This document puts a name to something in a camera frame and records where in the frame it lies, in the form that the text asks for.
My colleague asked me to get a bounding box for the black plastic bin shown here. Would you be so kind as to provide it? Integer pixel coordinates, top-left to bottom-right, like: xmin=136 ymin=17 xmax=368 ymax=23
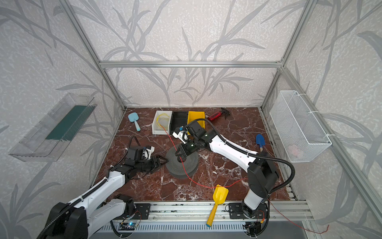
xmin=170 ymin=111 xmax=188 ymax=134

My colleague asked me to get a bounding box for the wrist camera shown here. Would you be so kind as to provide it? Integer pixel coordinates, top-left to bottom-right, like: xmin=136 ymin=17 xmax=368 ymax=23
xmin=172 ymin=126 xmax=190 ymax=143
xmin=142 ymin=146 xmax=155 ymax=160

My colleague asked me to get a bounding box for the yellow plastic bin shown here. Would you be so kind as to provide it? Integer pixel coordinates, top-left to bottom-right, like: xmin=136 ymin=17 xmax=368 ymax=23
xmin=187 ymin=111 xmax=206 ymax=129

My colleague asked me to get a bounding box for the white plastic bin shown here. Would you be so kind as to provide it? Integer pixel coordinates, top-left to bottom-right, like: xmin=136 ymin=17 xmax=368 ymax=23
xmin=152 ymin=111 xmax=173 ymax=135

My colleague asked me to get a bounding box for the grey cable spool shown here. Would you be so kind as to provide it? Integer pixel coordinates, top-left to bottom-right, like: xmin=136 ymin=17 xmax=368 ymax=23
xmin=165 ymin=148 xmax=199 ymax=179

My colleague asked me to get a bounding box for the teal toy shovel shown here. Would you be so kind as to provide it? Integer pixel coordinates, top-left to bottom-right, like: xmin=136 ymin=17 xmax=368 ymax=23
xmin=128 ymin=112 xmax=141 ymax=131

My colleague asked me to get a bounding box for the clear plastic wall tray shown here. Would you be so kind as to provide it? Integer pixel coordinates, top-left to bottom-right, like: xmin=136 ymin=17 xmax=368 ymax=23
xmin=9 ymin=93 xmax=97 ymax=162

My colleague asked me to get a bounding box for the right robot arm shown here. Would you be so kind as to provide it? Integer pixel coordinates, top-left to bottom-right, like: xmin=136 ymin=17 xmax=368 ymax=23
xmin=173 ymin=119 xmax=295 ymax=218

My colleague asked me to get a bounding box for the red black spray bottle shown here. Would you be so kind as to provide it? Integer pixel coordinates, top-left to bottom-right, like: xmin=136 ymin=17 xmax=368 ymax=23
xmin=207 ymin=108 xmax=231 ymax=121

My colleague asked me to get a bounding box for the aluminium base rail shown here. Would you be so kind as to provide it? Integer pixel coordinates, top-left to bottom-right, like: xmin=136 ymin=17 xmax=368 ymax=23
xmin=89 ymin=201 xmax=314 ymax=234

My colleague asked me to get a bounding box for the red cable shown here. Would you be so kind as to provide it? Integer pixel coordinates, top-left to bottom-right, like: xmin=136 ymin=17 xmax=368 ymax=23
xmin=161 ymin=120 xmax=329 ymax=234

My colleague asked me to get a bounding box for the yellow toy shovel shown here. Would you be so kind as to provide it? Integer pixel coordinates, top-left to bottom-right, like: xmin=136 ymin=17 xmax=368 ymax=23
xmin=206 ymin=184 xmax=229 ymax=227

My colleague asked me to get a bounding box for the pink object in basket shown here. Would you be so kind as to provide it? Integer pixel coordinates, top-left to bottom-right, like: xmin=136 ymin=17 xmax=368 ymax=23
xmin=287 ymin=144 xmax=303 ymax=158

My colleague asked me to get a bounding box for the yellow cable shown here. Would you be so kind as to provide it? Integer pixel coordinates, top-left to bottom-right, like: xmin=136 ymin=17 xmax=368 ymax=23
xmin=157 ymin=113 xmax=170 ymax=131

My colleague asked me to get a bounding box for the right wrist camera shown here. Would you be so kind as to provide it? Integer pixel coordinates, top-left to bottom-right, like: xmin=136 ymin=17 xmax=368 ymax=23
xmin=172 ymin=126 xmax=190 ymax=143

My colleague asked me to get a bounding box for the white wire basket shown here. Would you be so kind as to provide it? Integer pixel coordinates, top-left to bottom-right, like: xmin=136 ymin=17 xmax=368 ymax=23
xmin=270 ymin=90 xmax=332 ymax=163

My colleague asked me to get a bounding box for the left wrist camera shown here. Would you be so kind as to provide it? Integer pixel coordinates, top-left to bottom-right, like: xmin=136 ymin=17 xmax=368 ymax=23
xmin=142 ymin=146 xmax=155 ymax=160

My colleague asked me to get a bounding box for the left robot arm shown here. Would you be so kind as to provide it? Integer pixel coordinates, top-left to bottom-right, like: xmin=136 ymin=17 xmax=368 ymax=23
xmin=38 ymin=144 xmax=168 ymax=239

